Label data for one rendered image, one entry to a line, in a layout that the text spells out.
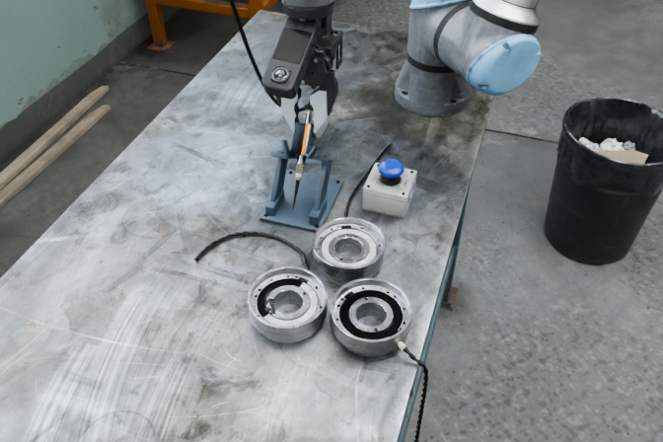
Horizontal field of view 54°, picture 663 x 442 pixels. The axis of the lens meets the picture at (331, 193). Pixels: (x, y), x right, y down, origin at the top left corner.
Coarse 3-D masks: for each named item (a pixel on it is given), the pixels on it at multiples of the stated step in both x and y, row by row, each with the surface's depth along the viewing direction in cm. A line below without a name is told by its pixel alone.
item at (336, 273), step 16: (336, 224) 97; (352, 224) 97; (368, 224) 96; (320, 240) 95; (336, 240) 95; (352, 240) 95; (384, 240) 93; (320, 256) 91; (336, 256) 92; (384, 256) 93; (336, 272) 90; (352, 272) 90; (368, 272) 91
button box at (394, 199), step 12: (372, 180) 103; (384, 180) 102; (396, 180) 102; (408, 180) 103; (372, 192) 101; (384, 192) 100; (396, 192) 100; (408, 192) 101; (372, 204) 103; (384, 204) 102; (396, 204) 101; (408, 204) 104; (396, 216) 103
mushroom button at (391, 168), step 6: (384, 162) 102; (390, 162) 101; (396, 162) 101; (384, 168) 100; (390, 168) 100; (396, 168) 100; (402, 168) 101; (384, 174) 100; (390, 174) 100; (396, 174) 100; (402, 174) 101
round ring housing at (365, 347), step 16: (352, 288) 88; (368, 288) 88; (384, 288) 88; (400, 288) 86; (336, 304) 86; (352, 304) 86; (368, 304) 86; (384, 304) 86; (400, 304) 86; (352, 320) 84; (384, 320) 86; (336, 336) 83; (352, 336) 80; (400, 336) 81; (368, 352) 81; (384, 352) 82
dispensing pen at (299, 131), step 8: (296, 128) 98; (304, 128) 97; (296, 136) 98; (296, 144) 98; (296, 152) 98; (304, 160) 100; (296, 168) 100; (296, 176) 100; (296, 184) 100; (296, 192) 101
